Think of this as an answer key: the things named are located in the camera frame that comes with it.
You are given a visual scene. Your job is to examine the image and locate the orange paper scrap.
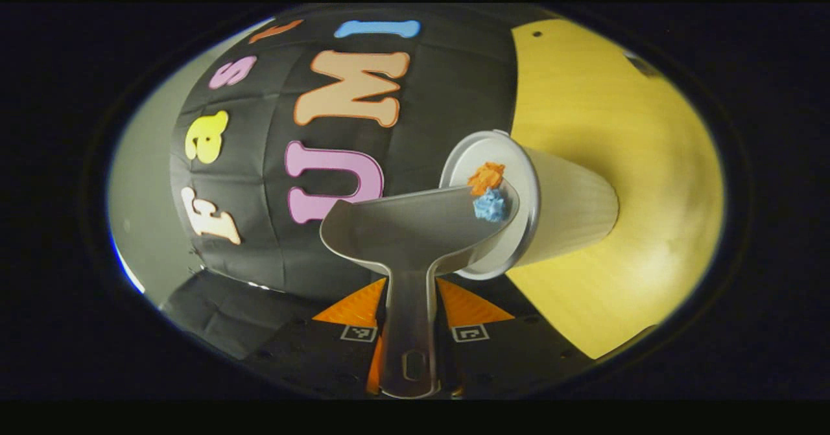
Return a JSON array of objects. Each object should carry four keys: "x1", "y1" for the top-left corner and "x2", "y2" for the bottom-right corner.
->
[{"x1": 467, "y1": 161, "x2": 506, "y2": 196}]

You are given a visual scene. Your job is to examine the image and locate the white ribbed garbage bin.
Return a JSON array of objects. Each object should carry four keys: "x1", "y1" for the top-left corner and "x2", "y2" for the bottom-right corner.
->
[{"x1": 439, "y1": 129, "x2": 620, "y2": 281}]

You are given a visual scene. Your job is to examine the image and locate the blue paper scrap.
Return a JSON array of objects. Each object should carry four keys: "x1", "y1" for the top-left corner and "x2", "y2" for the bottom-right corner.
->
[{"x1": 472, "y1": 187, "x2": 508, "y2": 223}]

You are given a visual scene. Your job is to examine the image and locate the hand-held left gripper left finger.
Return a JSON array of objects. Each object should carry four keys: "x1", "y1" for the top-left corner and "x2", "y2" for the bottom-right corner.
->
[{"x1": 253, "y1": 277, "x2": 388, "y2": 398}]

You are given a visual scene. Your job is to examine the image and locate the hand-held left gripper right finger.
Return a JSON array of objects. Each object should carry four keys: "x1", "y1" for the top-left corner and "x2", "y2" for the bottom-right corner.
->
[{"x1": 434, "y1": 277, "x2": 584, "y2": 398}]

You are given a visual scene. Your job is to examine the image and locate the grey plastic dustpan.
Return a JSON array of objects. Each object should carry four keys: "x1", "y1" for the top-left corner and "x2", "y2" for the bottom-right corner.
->
[{"x1": 320, "y1": 179, "x2": 521, "y2": 399}]

